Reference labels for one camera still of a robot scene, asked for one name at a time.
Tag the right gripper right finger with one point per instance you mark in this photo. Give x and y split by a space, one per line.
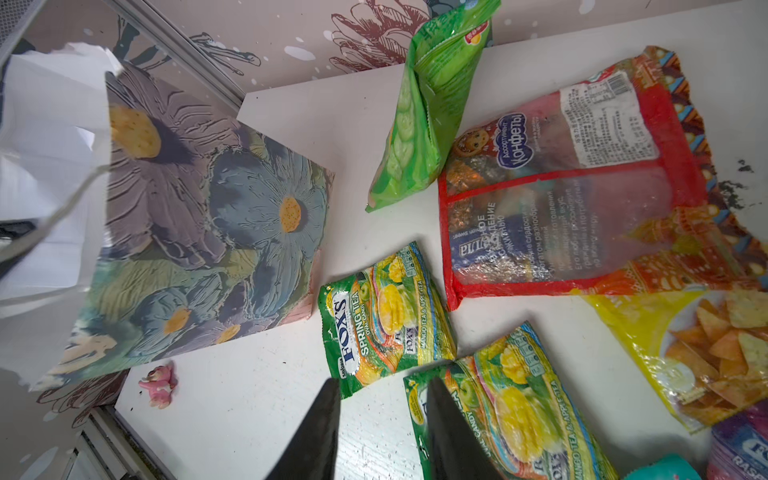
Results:
454 451

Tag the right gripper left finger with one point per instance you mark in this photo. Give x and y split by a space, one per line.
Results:
312 451

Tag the green Fox's candy bag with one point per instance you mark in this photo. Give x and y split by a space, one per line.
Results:
384 319

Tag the teal Fox's candy bag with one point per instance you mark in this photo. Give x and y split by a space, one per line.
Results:
671 467

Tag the yellow snack bag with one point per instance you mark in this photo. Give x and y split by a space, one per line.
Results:
703 352

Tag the purple candy snack bag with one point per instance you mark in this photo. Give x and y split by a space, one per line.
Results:
739 446

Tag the patterned paper gift bag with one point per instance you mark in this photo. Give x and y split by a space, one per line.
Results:
139 223

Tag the red snack bag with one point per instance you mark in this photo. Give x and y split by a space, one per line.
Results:
603 187

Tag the bright green snack bag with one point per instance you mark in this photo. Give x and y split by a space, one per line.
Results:
437 77

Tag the small pink toy figure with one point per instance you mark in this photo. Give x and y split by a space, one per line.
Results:
160 384

